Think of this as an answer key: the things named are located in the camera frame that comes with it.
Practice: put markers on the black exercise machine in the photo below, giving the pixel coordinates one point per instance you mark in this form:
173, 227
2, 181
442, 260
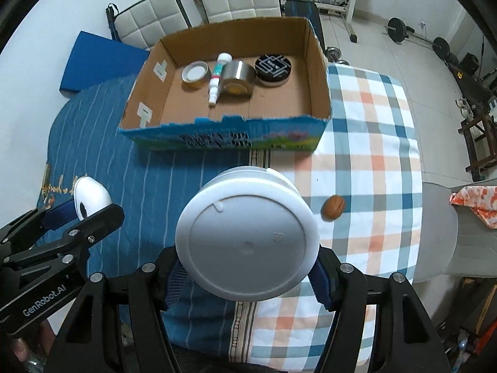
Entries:
471, 79

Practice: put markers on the white spray bottle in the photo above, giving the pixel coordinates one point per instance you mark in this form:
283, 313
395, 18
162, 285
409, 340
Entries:
216, 79

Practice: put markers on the white round jar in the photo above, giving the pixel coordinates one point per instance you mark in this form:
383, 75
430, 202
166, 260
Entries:
244, 233

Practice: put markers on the person's left hand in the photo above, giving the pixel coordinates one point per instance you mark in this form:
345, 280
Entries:
23, 351

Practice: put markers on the small white rounded case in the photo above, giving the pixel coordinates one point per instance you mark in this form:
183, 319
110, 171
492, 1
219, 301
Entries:
91, 194

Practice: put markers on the black purple pole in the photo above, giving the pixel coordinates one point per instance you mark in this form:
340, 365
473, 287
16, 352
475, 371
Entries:
112, 19

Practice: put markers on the orange blue plaid blanket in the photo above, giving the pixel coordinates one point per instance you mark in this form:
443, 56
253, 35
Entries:
369, 143

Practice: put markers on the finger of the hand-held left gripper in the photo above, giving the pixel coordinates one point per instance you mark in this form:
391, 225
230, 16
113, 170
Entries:
58, 213
97, 225

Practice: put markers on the dark wooden stool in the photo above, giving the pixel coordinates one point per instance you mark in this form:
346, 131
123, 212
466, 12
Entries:
477, 140

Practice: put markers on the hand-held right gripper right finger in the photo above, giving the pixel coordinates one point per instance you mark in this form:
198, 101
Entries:
322, 283

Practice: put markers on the shiny steel round tin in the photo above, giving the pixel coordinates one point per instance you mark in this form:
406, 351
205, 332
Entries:
238, 74

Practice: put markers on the grey chair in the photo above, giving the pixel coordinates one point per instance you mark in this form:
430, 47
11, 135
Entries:
438, 248

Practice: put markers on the short barbell with black plates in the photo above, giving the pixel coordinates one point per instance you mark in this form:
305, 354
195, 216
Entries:
398, 29

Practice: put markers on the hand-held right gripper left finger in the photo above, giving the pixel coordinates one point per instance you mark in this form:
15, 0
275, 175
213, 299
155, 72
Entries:
174, 283

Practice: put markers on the black patterned round tin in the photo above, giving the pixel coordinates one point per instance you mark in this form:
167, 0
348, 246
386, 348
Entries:
273, 68

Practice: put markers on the blue striped blanket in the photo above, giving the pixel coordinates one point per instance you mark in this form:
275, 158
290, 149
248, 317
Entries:
147, 178

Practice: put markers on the brown walnut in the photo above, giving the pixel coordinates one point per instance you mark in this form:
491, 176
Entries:
333, 207

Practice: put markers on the white barbell rack post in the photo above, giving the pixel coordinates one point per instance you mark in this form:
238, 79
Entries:
351, 7

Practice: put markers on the black blue weight bench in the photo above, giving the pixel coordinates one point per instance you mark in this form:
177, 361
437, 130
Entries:
299, 7

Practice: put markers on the cardboard box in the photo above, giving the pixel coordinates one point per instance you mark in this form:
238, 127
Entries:
252, 114

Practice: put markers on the orange patterned cloth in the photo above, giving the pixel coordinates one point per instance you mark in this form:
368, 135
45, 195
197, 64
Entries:
479, 202

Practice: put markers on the chrome dumbbell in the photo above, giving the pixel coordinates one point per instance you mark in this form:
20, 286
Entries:
336, 55

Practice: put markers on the round tin with white lid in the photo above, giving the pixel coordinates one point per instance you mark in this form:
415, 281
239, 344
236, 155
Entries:
195, 73

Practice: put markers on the blue foam mat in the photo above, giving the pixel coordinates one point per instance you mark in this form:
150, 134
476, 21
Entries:
97, 62

